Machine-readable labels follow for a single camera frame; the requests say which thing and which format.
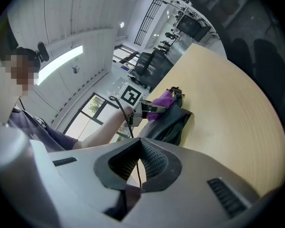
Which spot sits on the black mesh office chair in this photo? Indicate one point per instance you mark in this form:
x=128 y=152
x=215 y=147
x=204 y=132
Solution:
x=149 y=68

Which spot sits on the person's purple shirt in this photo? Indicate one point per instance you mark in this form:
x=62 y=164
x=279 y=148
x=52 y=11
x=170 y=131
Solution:
x=47 y=132

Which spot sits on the black metal railing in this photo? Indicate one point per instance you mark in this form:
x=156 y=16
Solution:
x=147 y=20

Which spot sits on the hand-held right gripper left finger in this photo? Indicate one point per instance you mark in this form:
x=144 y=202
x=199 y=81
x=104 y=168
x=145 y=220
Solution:
x=123 y=161

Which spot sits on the long ceiling light strip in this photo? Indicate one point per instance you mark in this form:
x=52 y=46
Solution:
x=60 y=64

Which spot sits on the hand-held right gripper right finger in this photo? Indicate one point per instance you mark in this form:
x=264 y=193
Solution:
x=155 y=159

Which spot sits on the black backpack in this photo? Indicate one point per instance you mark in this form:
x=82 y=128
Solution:
x=168 y=125

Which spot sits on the purple cloth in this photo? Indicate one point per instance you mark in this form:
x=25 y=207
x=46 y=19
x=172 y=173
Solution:
x=162 y=101

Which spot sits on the black head-worn camera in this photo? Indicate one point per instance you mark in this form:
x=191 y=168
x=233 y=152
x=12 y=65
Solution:
x=43 y=52

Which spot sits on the round ceiling light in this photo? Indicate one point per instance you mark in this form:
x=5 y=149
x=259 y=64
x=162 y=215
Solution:
x=121 y=24

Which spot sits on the black-framed window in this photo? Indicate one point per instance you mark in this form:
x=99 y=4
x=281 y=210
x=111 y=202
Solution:
x=92 y=120

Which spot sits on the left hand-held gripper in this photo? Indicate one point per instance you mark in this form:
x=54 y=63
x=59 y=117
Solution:
x=130 y=96

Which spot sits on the black chair with headrest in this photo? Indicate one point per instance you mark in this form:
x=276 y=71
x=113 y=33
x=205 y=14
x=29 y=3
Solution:
x=192 y=27

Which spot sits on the person's left forearm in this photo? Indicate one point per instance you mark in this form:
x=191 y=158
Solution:
x=104 y=132

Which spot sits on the large black mesh chair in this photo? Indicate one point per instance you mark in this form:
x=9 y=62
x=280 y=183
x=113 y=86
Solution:
x=256 y=44

